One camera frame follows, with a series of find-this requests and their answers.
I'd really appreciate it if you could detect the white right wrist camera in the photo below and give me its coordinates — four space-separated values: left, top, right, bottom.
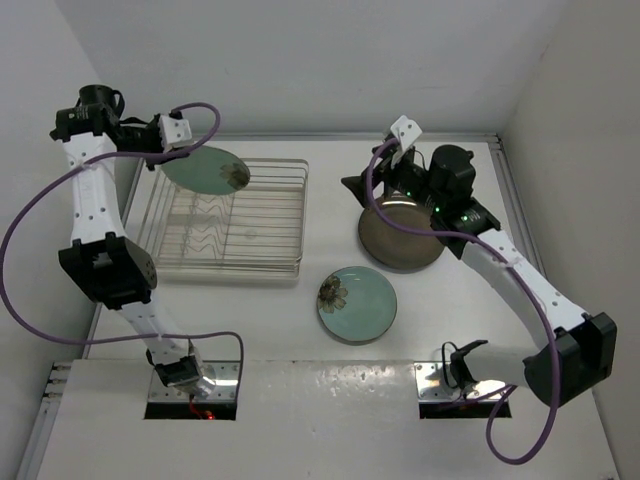
385 115 423 169

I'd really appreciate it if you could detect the wire dish rack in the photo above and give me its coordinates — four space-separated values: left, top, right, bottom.
126 158 309 285

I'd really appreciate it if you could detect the brown round plate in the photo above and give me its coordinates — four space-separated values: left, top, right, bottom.
357 193 444 271

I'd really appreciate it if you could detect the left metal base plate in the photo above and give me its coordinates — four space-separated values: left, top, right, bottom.
147 361 239 403

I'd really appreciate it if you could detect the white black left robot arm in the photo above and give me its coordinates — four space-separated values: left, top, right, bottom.
50 85 205 397

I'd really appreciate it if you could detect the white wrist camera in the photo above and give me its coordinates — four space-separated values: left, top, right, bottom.
385 115 423 169
158 115 193 153

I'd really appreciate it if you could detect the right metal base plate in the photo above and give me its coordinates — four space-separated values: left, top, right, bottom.
414 361 506 404

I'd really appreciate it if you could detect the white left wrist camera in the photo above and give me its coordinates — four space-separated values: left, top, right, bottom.
158 115 193 153

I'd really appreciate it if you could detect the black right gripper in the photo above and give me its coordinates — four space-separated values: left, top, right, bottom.
342 143 445 213

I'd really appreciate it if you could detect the metal base plate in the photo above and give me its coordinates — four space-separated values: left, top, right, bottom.
147 361 239 403
414 361 506 404

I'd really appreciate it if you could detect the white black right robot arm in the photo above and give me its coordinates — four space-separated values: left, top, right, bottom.
341 141 617 407

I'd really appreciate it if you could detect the small green floral plate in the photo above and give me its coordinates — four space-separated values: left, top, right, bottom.
161 146 251 196

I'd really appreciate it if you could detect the large green floral plate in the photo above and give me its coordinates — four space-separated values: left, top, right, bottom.
316 266 398 345

